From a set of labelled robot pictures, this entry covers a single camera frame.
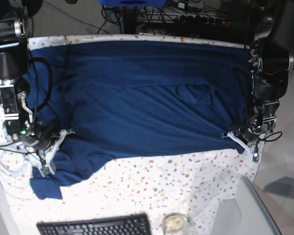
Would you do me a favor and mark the black computer keyboard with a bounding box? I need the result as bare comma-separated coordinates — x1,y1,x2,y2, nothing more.
36,213,151,235

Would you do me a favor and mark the coiled white cable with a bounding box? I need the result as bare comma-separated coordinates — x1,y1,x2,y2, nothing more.
0,146,40,201

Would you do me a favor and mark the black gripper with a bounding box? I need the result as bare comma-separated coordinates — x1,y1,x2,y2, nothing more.
22,121,60,150
229,123,283,146

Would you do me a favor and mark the clear glass jar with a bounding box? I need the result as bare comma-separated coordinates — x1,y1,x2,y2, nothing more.
162,213,189,235

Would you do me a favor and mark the dark blue t-shirt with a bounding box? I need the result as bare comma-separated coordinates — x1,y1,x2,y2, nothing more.
30,41,247,200

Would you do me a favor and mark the black power strip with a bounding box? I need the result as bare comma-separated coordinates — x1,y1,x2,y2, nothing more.
176,15,227,25

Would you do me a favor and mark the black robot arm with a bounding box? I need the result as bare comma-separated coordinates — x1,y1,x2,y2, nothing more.
0,0,57,151
227,0,294,151

